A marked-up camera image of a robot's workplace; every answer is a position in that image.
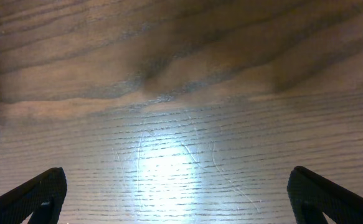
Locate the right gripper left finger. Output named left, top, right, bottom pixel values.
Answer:
left=0, top=167, right=67, bottom=224

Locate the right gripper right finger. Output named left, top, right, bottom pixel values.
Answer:
left=287, top=166, right=363, bottom=224

